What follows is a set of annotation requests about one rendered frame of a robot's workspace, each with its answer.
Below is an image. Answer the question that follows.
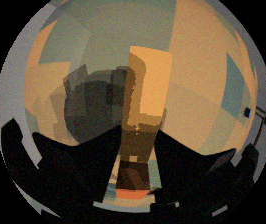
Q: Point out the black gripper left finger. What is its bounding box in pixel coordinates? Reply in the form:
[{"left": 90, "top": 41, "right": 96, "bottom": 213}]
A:
[{"left": 32, "top": 124, "right": 122, "bottom": 203}]

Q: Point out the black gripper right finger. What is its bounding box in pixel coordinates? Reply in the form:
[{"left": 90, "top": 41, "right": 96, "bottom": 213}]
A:
[{"left": 153, "top": 129, "right": 237, "bottom": 206}]

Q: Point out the blue cube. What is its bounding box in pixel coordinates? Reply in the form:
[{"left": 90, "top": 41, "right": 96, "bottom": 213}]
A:
[{"left": 244, "top": 108, "right": 250, "bottom": 118}]

